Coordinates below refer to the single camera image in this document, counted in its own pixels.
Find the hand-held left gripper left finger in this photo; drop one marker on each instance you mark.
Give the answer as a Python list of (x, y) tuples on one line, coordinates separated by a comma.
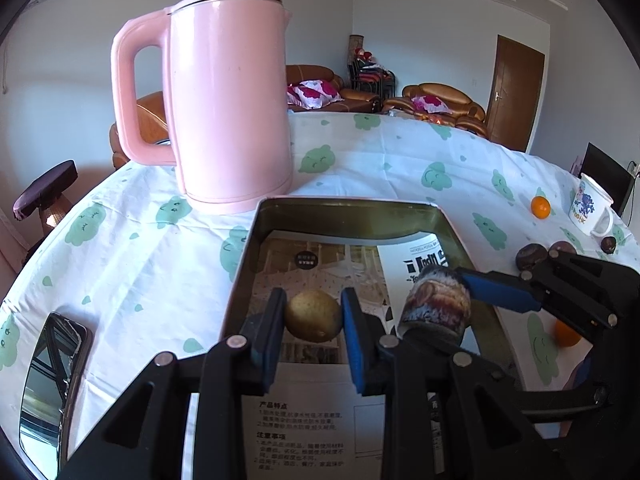
[(270, 335)]

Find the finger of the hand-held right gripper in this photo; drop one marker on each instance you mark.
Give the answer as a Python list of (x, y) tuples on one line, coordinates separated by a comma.
[(500, 290), (430, 338)]

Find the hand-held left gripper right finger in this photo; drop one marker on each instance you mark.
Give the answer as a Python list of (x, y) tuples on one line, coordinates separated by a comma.
[(355, 345)]

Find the large dark brown round fruit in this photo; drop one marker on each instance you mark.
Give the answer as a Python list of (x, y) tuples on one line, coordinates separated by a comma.
[(530, 256)]

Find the yellow round fruit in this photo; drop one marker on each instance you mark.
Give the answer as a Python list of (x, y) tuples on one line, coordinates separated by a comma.
[(314, 316)]

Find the orange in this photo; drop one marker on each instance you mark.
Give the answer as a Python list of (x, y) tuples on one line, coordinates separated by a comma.
[(565, 335), (540, 207)]

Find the metal tin box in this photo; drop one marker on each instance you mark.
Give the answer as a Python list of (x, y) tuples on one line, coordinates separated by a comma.
[(260, 240)]

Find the printed paper leaflet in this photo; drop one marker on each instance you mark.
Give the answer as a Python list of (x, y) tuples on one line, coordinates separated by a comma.
[(310, 265)]

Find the white black-print booklet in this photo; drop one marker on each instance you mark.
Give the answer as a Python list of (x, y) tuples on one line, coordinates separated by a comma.
[(410, 260)]

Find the small dark brown fruit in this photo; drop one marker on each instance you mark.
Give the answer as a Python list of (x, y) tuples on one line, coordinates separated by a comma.
[(608, 244)]

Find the white cartoon-print mug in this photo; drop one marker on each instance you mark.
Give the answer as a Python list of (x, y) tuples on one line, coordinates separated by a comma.
[(587, 207)]

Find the black television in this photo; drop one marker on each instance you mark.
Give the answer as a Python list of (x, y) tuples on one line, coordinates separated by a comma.
[(605, 175)]

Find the brown leather armchair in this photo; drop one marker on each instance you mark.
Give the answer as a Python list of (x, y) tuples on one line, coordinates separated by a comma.
[(460, 105)]

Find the brown wooden door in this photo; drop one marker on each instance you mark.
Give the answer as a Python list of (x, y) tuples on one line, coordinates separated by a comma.
[(515, 95)]

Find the pink floral cushion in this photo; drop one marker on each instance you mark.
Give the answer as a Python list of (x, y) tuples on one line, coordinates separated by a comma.
[(312, 94), (430, 105)]

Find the mirror tray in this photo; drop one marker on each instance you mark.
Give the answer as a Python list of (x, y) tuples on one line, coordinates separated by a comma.
[(50, 390)]

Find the pink electric kettle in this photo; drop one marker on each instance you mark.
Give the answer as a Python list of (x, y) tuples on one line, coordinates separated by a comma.
[(225, 110)]

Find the brown leather sofa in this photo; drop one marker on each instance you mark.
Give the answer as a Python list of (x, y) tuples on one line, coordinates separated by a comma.
[(350, 95)]

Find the brown leather chair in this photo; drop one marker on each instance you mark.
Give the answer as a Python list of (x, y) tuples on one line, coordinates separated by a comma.
[(150, 120)]

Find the stacked dark chairs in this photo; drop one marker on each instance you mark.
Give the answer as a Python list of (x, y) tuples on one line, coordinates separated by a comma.
[(370, 77)]

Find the purple cushioned stool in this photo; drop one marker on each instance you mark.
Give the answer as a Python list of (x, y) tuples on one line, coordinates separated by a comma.
[(45, 185)]

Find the tall brown floor vase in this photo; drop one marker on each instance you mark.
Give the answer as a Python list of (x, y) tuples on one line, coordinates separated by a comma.
[(356, 45)]

